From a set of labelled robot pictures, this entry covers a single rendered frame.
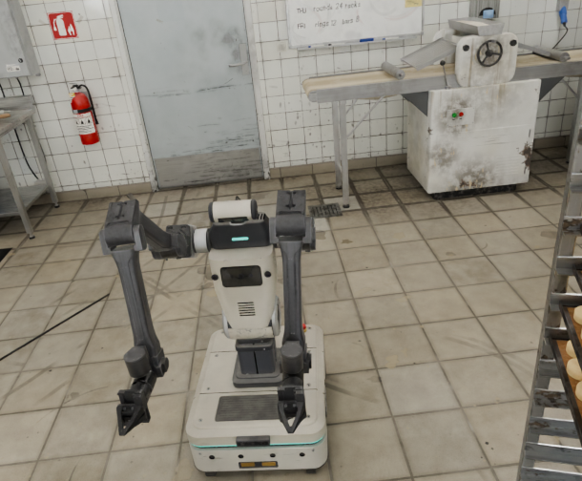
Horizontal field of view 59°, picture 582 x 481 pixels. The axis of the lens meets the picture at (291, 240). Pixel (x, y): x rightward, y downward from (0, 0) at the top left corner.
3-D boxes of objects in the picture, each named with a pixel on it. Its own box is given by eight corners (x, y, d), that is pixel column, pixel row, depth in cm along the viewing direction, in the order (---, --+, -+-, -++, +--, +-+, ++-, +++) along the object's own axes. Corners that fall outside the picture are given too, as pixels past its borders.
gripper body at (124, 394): (115, 394, 129) (125, 374, 136) (124, 425, 134) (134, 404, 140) (140, 394, 129) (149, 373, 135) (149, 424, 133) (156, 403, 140)
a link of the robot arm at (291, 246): (312, 214, 136) (270, 215, 137) (311, 219, 130) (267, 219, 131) (314, 363, 147) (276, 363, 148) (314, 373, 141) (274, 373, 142)
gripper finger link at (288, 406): (306, 446, 123) (307, 415, 132) (303, 425, 120) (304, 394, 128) (278, 447, 124) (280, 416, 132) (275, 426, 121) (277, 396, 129)
